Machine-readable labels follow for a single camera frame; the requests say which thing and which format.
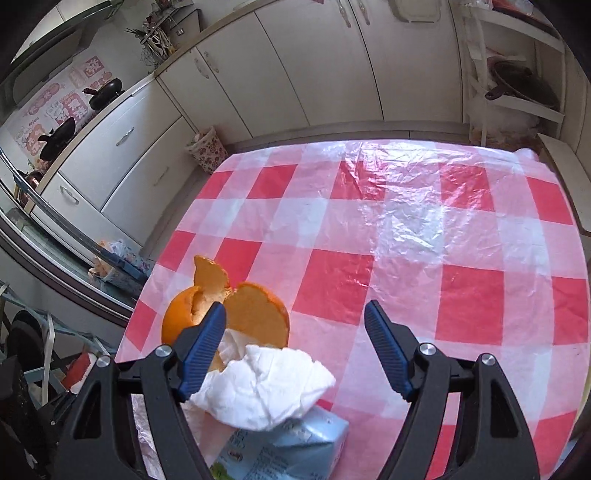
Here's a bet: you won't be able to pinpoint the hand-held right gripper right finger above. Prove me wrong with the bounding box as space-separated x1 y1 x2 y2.
364 300 541 480

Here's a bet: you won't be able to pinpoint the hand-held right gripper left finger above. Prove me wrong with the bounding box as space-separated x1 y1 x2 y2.
55 302 227 480

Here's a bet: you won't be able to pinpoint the orange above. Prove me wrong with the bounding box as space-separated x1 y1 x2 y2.
161 285 226 372

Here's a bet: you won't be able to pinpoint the large orange peel piece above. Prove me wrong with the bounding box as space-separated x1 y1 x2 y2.
225 282 291 350

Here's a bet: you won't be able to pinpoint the white paper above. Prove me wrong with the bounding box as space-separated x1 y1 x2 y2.
189 344 336 433

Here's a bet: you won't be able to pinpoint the small orange peel piece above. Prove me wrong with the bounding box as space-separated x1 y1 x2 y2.
193 255 232 304

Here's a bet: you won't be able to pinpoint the light blue carton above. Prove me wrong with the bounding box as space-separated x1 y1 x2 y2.
210 406 350 480

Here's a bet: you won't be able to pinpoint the red checked tablecloth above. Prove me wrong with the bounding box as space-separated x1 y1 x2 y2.
115 138 591 480

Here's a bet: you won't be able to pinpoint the red slipper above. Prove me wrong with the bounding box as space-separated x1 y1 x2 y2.
62 353 98 393

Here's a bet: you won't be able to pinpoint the white and blue shoe rack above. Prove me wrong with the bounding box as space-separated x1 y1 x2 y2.
0 281 116 408

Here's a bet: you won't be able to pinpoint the black slipper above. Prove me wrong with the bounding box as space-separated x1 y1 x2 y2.
9 310 47 366

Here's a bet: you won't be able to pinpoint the floral wastebasket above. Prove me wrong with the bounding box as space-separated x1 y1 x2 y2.
185 127 228 175

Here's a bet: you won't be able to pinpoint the white drawer cabinet under stove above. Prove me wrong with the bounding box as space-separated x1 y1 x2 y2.
39 78 197 247

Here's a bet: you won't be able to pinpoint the copper kettle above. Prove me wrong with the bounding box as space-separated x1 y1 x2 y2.
20 171 45 195

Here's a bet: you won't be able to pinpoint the black pot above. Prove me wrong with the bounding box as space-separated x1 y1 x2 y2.
37 117 77 160

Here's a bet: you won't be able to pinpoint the black pan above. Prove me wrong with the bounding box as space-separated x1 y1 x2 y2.
83 78 123 111

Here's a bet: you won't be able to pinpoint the white shelf rack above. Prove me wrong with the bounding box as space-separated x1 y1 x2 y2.
455 0 567 145

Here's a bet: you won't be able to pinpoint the white door cabinet run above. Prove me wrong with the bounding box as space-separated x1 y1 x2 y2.
157 0 463 140

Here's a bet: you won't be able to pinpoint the white hanging bag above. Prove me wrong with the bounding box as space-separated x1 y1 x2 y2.
388 0 442 24

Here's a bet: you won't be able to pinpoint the range hood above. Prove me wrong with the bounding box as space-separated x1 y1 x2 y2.
9 0 139 83

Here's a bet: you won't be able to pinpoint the grey sliding door frame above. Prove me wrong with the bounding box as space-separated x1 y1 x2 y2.
0 148 140 325

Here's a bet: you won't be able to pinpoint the pink wall stickers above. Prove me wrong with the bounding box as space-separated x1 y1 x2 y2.
14 55 117 156

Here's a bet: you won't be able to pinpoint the black wok with handle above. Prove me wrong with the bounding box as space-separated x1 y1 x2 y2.
485 60 560 110

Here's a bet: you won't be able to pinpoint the wall utensil rack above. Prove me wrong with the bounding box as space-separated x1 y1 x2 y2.
124 18 186 71

